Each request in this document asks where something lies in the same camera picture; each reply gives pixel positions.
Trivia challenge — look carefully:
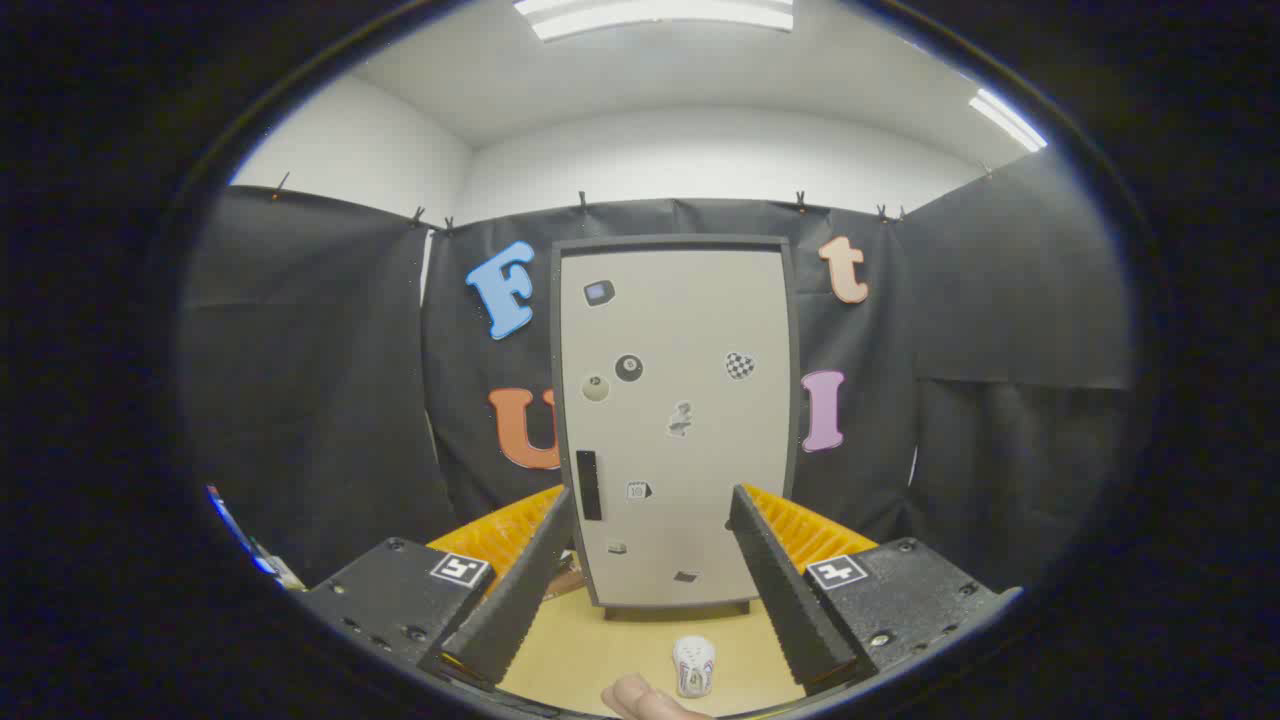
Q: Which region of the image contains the white striped canvas shoe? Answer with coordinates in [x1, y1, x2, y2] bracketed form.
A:
[672, 635, 716, 699]

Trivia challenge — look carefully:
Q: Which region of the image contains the black backdrop cloth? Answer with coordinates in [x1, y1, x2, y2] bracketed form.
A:
[180, 185, 1136, 591]

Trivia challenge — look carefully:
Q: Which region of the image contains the short ceiling light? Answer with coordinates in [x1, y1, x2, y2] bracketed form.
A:
[968, 88, 1048, 153]

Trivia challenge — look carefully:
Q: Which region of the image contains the long ceiling light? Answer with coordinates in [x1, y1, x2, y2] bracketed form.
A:
[513, 0, 796, 43]

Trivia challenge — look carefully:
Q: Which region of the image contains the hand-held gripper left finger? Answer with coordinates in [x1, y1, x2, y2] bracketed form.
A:
[290, 485, 579, 691]

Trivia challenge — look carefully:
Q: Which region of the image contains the beige shoe cabinet door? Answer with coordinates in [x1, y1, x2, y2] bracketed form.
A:
[560, 248, 793, 608]

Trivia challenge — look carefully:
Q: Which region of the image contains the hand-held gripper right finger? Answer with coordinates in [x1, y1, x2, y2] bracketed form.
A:
[728, 484, 1023, 698]

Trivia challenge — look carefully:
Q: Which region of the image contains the small colourful clutter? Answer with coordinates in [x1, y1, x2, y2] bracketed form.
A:
[205, 485, 306, 591]

